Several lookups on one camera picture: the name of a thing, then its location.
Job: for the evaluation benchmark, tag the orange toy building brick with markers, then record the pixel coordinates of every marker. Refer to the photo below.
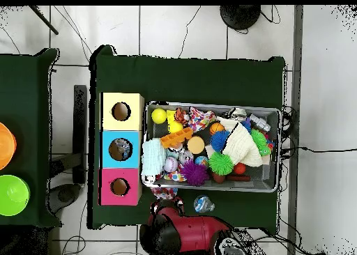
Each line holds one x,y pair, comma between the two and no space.
176,137

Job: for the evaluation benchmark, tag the yellow ball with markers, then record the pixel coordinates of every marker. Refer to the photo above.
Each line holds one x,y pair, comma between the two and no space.
175,126
159,115

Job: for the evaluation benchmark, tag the black rod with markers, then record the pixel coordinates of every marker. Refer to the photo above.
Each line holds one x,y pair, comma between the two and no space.
44,20

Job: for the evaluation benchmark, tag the purple spiky rubber toy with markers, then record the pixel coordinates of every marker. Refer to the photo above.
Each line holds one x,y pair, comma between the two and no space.
193,172

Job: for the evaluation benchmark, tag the green plastic bowl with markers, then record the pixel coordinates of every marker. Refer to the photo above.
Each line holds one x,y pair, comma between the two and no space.
12,195

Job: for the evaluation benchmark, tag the black round stand base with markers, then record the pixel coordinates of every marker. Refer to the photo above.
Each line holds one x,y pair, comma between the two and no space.
239,16

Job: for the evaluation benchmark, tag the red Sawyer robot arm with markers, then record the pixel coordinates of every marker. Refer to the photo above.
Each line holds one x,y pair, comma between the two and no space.
189,232

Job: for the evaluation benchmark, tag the green spiky rubber ball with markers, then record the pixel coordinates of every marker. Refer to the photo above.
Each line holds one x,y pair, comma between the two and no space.
221,163

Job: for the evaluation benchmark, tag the colourful dotted cloth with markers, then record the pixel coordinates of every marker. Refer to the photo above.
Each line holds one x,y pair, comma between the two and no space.
164,193

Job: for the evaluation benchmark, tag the green spiky caterpillar toy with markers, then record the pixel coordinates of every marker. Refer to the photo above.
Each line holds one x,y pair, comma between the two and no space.
260,142

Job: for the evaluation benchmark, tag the light blue knitted cloth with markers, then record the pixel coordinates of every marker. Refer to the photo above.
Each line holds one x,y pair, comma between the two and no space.
152,157

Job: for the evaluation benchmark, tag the wooden box with three holes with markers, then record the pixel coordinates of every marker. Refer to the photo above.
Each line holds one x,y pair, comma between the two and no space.
134,121

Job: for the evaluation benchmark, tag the blue spiky rubber ball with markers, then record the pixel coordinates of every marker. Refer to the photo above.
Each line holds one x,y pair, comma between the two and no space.
219,140

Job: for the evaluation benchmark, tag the cream knitted cloth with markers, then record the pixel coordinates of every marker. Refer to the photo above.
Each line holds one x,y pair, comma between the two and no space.
242,146

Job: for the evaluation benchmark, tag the orange plastic bowl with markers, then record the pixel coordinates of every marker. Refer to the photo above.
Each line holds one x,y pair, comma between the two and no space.
6,146

